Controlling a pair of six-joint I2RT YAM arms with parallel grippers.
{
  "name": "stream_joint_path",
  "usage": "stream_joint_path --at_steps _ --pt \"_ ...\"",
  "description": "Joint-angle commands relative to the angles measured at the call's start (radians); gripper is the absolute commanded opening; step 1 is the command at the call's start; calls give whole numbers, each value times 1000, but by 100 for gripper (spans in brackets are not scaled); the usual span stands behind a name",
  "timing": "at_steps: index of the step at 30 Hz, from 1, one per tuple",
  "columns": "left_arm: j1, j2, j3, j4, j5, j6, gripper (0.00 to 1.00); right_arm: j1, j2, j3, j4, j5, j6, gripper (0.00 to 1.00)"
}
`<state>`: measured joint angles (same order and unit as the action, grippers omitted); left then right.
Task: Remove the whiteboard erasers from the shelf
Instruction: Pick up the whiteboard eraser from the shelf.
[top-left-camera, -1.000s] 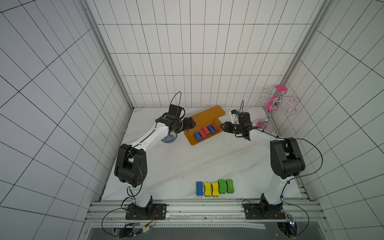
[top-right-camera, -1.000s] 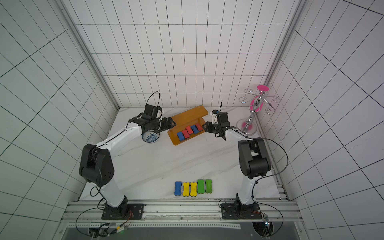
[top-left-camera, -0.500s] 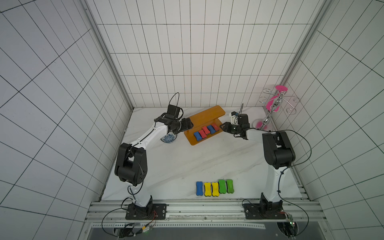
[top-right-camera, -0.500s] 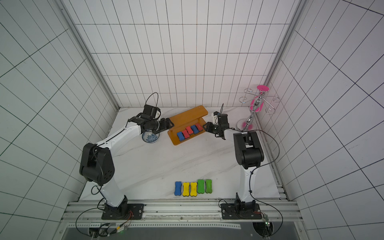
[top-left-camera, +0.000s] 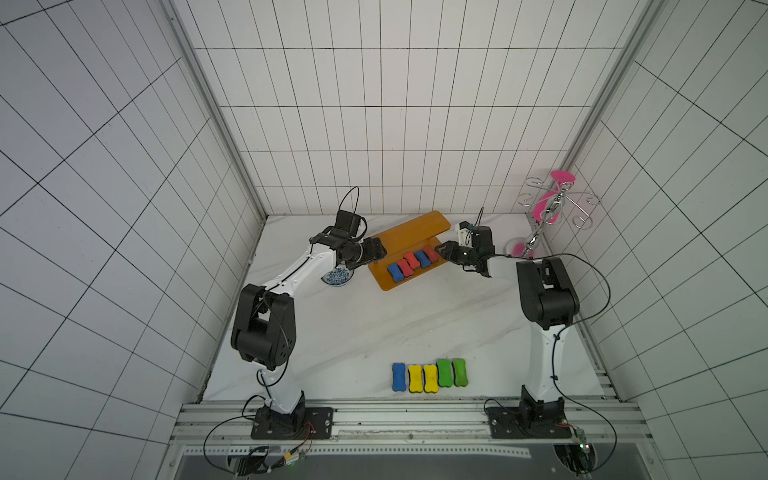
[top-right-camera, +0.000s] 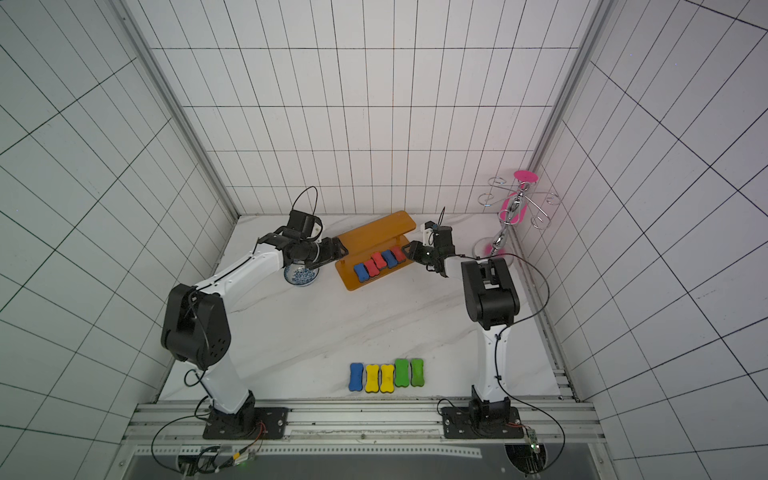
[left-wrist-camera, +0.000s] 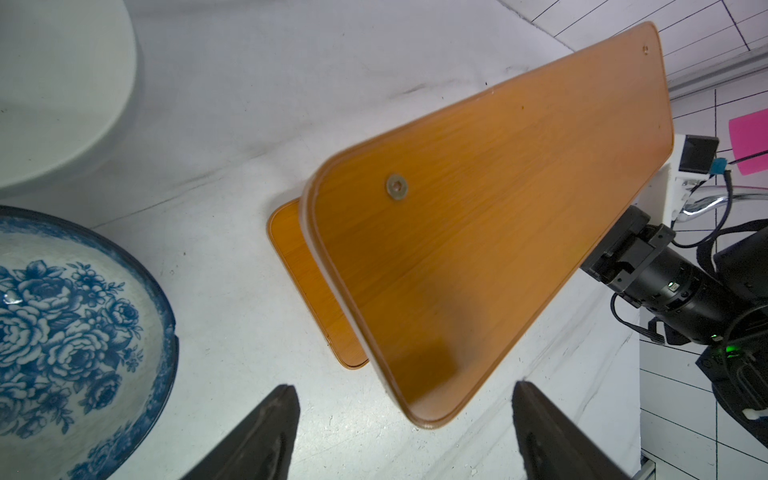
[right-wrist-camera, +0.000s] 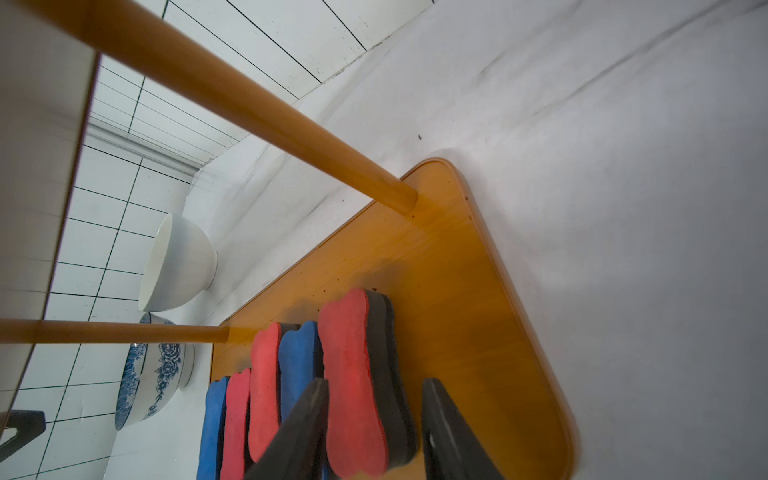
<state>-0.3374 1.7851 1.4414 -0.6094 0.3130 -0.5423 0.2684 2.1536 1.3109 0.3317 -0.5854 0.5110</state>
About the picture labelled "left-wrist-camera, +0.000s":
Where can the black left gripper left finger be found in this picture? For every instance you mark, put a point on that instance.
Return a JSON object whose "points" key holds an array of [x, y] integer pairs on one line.
{"points": [[260, 446]]}

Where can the wooden two-tier shelf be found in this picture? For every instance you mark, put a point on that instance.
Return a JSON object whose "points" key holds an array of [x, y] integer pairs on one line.
{"points": [[429, 250]]}

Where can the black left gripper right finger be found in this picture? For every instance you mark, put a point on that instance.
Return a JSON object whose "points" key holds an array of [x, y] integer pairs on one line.
{"points": [[551, 445]]}

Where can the chrome pink cup stand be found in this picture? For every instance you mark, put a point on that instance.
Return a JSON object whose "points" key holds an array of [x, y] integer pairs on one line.
{"points": [[745, 139]]}

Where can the white ceramic bowl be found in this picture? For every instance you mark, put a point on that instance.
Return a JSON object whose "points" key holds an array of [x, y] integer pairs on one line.
{"points": [[68, 78]]}

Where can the blue patterned ceramic bowl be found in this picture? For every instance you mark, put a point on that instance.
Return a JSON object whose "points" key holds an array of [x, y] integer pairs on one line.
{"points": [[89, 351]]}

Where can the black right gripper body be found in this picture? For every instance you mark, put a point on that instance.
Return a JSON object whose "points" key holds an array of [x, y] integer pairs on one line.
{"points": [[626, 251]]}

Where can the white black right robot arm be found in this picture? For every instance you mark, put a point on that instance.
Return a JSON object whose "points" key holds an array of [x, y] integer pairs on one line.
{"points": [[719, 302]]}

